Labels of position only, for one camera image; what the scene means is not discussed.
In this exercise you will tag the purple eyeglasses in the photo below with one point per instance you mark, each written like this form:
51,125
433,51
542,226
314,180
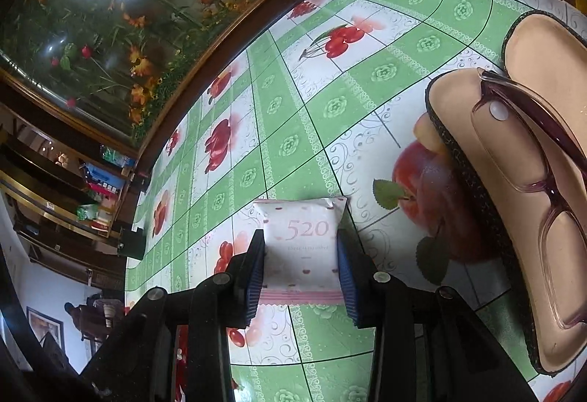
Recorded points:
548,140

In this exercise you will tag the wooden cabinet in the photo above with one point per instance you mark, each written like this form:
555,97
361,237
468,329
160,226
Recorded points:
55,182

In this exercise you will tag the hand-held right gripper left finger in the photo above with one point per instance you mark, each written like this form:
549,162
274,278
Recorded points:
255,280

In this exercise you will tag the pink white snack packet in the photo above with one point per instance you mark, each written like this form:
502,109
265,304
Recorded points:
302,248

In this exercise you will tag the green white bag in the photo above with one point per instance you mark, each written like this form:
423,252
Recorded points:
87,212

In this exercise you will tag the green fruit printed tablecloth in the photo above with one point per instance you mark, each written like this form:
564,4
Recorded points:
321,108

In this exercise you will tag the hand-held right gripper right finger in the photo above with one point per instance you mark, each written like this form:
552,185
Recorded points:
348,280

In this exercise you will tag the pack of water bottles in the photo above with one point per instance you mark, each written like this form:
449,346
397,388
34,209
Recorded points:
117,156

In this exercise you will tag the flower mural panel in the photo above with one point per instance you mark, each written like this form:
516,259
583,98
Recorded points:
114,17

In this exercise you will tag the framed picture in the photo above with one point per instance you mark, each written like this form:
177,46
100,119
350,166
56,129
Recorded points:
45,328

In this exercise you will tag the tan lined glasses case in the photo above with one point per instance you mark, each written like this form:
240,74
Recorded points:
504,140

